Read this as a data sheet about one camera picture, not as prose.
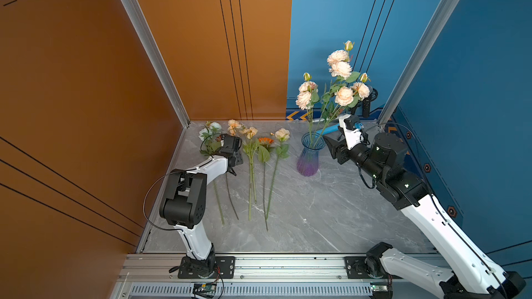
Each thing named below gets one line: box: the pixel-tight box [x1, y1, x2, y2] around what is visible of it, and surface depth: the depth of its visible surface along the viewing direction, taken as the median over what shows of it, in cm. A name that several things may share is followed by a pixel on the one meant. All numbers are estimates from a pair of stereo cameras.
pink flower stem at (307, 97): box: [295, 71, 321, 147], surface depth 80 cm
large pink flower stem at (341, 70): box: [313, 40, 361, 144], surface depth 74 cm
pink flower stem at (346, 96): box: [315, 72, 370, 146], surface depth 76 cm
